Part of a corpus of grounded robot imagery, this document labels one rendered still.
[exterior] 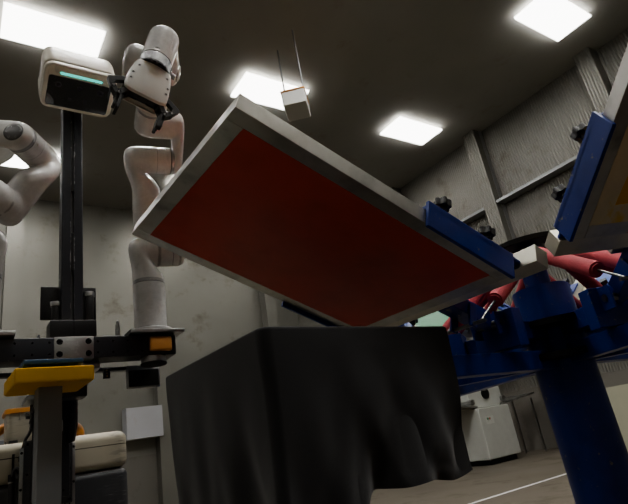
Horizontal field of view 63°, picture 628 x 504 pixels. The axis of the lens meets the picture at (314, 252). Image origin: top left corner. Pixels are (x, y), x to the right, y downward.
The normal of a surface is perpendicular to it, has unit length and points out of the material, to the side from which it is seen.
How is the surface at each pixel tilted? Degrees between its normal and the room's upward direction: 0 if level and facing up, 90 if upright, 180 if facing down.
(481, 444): 90
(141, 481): 90
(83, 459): 90
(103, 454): 90
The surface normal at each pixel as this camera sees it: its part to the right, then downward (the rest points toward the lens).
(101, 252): 0.54, -0.37
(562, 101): -0.83, -0.07
